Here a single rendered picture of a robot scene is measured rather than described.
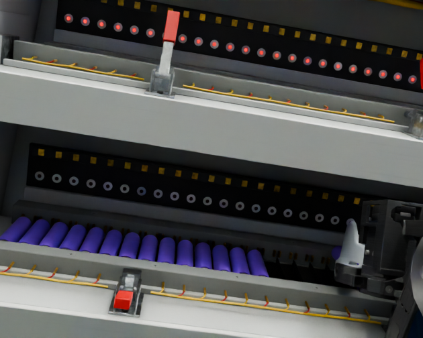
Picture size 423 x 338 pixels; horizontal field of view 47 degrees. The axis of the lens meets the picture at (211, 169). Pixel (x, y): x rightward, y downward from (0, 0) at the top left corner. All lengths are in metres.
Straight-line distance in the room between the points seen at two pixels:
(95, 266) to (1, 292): 0.08
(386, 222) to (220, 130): 0.17
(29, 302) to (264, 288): 0.22
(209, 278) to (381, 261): 0.16
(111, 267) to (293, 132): 0.22
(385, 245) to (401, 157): 0.11
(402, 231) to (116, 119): 0.27
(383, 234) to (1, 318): 0.33
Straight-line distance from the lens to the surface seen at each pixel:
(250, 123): 0.45
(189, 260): 0.52
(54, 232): 0.55
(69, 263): 0.49
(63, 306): 0.46
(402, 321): 0.42
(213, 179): 0.59
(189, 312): 0.47
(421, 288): 0.35
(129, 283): 0.45
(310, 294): 0.51
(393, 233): 0.43
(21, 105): 0.47
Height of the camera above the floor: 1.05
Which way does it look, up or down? 6 degrees up
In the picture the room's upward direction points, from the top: 8 degrees clockwise
